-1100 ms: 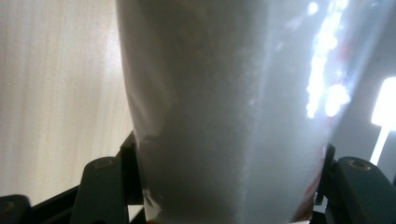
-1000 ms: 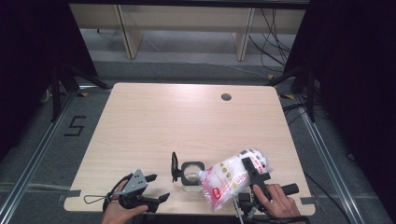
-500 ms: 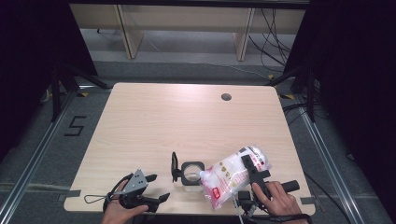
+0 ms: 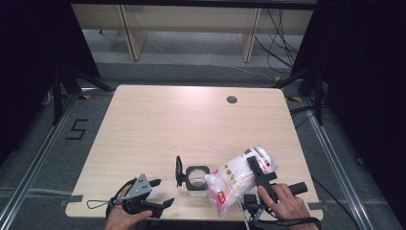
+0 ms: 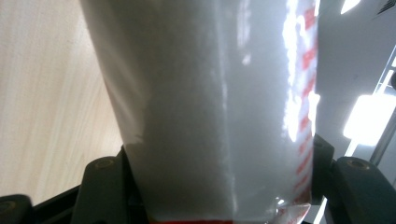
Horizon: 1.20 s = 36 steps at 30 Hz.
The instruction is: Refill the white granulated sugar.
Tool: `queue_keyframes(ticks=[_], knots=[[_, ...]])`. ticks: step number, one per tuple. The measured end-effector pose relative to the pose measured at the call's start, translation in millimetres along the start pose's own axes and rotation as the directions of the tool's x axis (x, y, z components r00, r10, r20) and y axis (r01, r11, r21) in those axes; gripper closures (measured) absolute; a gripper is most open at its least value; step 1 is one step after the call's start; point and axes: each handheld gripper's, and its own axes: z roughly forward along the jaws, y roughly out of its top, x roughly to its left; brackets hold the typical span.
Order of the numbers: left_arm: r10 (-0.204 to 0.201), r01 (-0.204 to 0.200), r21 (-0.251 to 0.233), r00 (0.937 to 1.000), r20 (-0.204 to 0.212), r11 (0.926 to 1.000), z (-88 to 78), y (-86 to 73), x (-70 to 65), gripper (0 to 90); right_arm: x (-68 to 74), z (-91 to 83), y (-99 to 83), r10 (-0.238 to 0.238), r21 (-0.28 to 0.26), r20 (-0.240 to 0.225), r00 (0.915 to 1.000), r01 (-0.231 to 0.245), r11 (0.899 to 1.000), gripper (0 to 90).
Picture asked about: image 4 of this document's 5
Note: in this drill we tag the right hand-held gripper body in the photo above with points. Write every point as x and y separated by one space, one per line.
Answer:
250 201

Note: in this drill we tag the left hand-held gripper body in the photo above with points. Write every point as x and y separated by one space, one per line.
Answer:
139 188

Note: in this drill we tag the red and white spouted pouch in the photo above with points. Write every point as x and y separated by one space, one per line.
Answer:
233 179

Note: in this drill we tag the glass jar with black lid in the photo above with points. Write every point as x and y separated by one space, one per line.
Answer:
197 179

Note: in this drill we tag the person's right hand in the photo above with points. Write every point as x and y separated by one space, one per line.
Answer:
288 207

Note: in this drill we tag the person's left hand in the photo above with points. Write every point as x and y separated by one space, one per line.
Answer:
119 222

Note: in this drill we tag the grey tape strip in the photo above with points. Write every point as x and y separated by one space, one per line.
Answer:
315 206
75 198

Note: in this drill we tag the yellow and black tape piece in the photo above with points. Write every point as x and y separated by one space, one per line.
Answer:
85 96
295 99
278 78

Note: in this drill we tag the black metal stand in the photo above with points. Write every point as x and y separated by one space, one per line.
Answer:
57 96
318 96

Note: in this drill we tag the dark curtain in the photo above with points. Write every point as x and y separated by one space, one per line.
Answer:
25 48
367 64

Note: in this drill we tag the pale wooden shelf unit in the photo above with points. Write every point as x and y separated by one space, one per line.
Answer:
191 19

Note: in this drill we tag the short aluminium floor rail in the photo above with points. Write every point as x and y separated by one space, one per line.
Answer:
95 90

